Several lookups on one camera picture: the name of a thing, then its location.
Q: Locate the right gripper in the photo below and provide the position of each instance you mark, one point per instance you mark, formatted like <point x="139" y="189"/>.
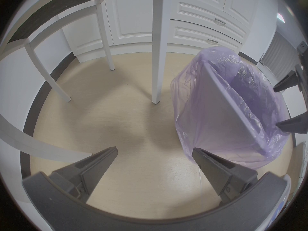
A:
<point x="302" y="80"/>

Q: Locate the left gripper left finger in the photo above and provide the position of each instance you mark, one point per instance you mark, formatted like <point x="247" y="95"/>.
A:
<point x="96" y="172"/>

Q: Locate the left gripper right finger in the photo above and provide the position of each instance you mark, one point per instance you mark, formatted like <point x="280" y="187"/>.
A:
<point x="216" y="174"/>

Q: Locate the purple plastic bag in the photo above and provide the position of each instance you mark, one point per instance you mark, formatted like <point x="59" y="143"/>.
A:
<point x="252" y="88"/>

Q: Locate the ceiling light panel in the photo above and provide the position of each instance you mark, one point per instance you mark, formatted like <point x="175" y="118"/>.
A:
<point x="281" y="17"/>

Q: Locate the white wardrobe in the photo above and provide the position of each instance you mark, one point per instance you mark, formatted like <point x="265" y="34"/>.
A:
<point x="192" y="13"/>

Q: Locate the white chair with grey seat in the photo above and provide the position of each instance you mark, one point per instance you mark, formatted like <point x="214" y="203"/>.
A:
<point x="158" y="44"/>

